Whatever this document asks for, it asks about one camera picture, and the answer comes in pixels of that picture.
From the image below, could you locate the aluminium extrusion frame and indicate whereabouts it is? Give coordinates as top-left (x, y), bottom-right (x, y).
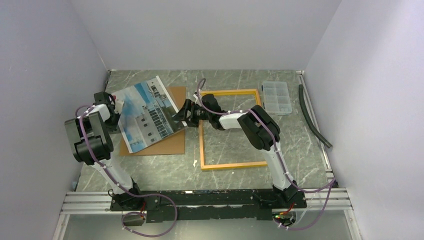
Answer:
top-left (53, 188), bottom-right (363, 240)

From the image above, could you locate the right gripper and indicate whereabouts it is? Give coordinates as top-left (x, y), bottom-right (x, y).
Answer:
top-left (171, 99), bottom-right (212, 128)

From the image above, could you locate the black hose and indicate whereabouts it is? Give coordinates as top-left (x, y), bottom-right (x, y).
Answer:
top-left (298, 83), bottom-right (333, 149)

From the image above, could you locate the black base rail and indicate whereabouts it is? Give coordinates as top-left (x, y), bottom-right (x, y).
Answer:
top-left (109, 188), bottom-right (307, 223)

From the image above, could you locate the brown backing board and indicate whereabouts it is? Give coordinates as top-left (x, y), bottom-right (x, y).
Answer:
top-left (119, 86), bottom-right (187, 157)

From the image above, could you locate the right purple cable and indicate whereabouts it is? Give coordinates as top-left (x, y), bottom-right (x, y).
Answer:
top-left (196, 78), bottom-right (337, 232)

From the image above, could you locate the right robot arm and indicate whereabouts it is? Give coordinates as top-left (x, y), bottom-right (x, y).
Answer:
top-left (172, 94), bottom-right (305, 208)

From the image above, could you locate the yellow picture frame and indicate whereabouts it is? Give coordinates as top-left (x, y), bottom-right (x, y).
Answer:
top-left (198, 88), bottom-right (267, 171)

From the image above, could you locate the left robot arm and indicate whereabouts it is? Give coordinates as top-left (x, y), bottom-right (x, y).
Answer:
top-left (64, 91), bottom-right (144, 210)

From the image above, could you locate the clear plastic organizer box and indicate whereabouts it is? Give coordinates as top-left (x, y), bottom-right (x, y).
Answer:
top-left (260, 81), bottom-right (293, 116)

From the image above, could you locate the building photo print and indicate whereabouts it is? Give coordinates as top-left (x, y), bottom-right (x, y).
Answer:
top-left (112, 75), bottom-right (185, 153)

